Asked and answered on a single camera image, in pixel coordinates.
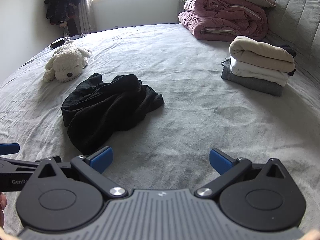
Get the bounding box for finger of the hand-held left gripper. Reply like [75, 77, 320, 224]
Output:
[0, 156, 62, 172]
[0, 142, 20, 156]

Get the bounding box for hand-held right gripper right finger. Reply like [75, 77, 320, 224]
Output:
[195, 148, 291, 199]

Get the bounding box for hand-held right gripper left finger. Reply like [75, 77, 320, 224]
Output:
[37, 146, 128, 199]

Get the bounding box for dark folded garment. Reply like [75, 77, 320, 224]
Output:
[277, 44, 297, 77]

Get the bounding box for person's left hand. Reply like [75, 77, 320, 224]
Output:
[0, 194, 7, 230]

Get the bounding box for grey quilted headboard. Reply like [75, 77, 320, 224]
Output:
[257, 0, 320, 88]

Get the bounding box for pink folded comforter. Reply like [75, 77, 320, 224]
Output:
[178, 0, 268, 42]

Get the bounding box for white plush dog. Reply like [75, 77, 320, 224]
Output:
[43, 40, 93, 83]

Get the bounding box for hanging dark clothes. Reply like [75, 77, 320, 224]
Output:
[44, 0, 81, 37]

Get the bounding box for black t-shirt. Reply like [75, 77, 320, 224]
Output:
[61, 73, 165, 155]

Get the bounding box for black phone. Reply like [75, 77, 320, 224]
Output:
[49, 39, 66, 50]

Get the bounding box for beige folded garment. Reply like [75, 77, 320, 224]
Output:
[229, 36, 296, 73]

